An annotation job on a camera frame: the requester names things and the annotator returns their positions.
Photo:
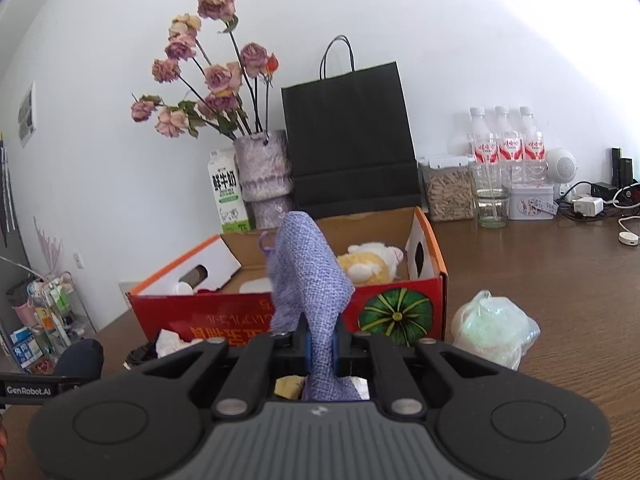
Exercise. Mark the red orange cardboard box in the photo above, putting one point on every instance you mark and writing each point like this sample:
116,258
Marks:
240,315

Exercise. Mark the white yellow plush toy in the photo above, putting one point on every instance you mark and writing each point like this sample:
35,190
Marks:
365,265

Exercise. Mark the purple speckled vase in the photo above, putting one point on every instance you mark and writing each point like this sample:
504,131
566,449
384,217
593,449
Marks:
262,170

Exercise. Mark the metal storage rack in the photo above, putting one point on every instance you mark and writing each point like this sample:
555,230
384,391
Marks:
50,310

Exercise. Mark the clear jar of pellets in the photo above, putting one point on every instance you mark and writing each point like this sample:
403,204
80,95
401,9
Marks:
450,195

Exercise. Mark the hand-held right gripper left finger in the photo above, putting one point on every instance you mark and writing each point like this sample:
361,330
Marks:
306,355

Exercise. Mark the dried rose bouquet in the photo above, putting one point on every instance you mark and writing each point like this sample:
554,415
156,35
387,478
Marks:
220,0

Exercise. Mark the white charger plug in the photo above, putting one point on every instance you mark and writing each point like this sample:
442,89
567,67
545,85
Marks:
589,206

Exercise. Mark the white round speaker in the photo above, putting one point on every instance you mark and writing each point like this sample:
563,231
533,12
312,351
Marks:
562,165

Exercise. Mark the white printed tin box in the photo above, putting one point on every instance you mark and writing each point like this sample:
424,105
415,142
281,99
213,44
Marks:
532,202

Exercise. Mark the white round lid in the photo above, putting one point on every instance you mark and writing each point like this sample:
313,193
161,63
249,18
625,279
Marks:
183,287

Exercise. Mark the empty glass jar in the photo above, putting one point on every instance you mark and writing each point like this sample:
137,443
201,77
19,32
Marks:
491,205

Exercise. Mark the black upright device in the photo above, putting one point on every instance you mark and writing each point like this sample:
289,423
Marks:
621,165

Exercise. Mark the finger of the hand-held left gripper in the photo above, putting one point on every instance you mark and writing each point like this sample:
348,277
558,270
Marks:
140,356

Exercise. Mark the red label water bottle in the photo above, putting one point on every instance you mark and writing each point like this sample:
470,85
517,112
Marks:
482,150
532,147
509,147

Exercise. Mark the crumpled white tissue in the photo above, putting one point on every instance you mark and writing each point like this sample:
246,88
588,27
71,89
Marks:
170,342

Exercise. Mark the translucent white plastic bag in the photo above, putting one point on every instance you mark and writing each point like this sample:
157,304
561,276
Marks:
492,330

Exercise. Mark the purple woven pouch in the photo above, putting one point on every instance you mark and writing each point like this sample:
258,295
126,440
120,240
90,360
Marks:
305,270

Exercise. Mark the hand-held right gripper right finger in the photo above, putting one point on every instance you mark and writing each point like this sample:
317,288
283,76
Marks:
336,355

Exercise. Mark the white green milk carton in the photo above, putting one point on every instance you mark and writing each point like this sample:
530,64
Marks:
227,195

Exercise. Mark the black paper bag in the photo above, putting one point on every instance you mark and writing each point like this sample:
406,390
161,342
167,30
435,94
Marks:
350,135

